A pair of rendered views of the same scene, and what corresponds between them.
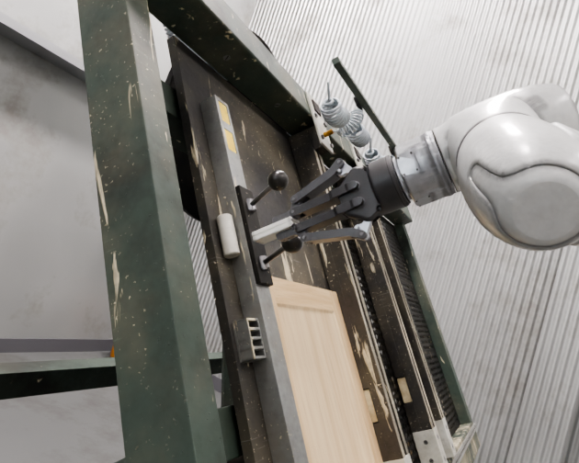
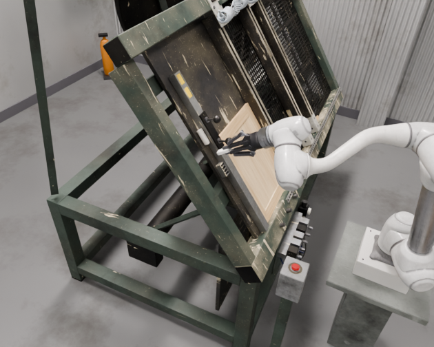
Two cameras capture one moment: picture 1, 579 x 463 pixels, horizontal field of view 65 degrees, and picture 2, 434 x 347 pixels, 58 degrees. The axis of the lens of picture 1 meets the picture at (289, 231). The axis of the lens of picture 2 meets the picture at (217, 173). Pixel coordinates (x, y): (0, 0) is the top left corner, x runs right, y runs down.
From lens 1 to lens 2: 130 cm
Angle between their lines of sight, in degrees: 43
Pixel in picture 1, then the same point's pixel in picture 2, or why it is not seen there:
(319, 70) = not seen: outside the picture
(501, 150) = (280, 174)
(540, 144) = (286, 176)
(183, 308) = (206, 187)
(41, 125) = not seen: outside the picture
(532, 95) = (294, 130)
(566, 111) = (304, 134)
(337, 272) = (246, 93)
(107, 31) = (136, 99)
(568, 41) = not seen: outside the picture
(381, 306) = (273, 77)
